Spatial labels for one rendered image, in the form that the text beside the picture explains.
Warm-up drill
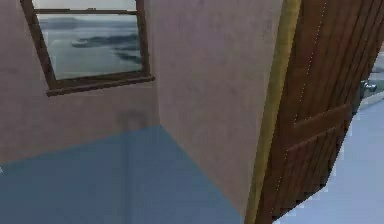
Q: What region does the brown framed window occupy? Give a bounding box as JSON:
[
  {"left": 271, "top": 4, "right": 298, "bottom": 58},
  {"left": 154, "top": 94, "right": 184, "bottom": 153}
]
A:
[{"left": 19, "top": 0, "right": 156, "bottom": 98}]

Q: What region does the yellow door frame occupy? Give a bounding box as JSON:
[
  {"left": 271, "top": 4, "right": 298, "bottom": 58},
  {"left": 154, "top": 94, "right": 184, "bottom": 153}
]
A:
[{"left": 244, "top": 0, "right": 303, "bottom": 224}]

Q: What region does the brown wooden plank door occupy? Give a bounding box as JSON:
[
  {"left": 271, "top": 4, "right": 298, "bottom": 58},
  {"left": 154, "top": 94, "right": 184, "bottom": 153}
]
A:
[{"left": 255, "top": 0, "right": 384, "bottom": 224}]

